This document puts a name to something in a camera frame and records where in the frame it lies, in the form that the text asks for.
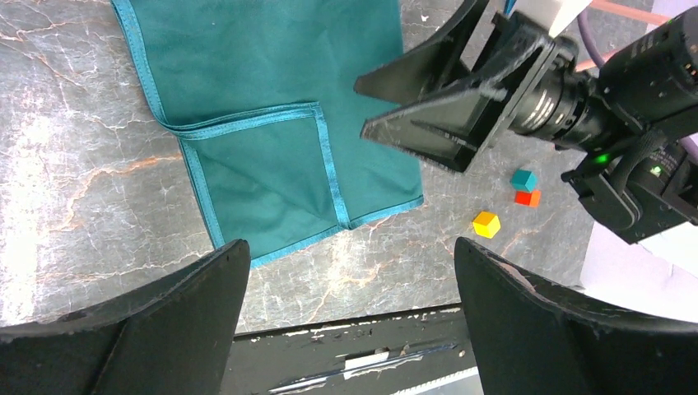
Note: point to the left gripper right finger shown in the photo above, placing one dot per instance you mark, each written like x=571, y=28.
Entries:
x=531, y=335

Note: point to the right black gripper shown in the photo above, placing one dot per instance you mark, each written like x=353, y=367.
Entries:
x=523, y=81

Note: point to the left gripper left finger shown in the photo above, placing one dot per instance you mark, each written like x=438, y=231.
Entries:
x=171, y=336

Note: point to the teal cloth napkin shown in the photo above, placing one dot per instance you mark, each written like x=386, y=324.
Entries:
x=259, y=95

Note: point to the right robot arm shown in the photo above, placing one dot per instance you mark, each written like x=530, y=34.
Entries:
x=637, y=179

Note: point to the teal small cube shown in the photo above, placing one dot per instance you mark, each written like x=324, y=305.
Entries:
x=524, y=181

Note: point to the yellow small cube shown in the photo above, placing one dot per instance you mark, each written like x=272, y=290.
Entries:
x=486, y=224

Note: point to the red small cube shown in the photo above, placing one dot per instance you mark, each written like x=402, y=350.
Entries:
x=528, y=199

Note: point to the pink tripod stand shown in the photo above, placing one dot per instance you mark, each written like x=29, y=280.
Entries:
x=609, y=26

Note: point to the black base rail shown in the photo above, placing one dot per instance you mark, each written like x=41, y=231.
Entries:
x=405, y=352

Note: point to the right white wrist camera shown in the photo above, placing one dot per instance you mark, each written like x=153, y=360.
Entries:
x=552, y=15

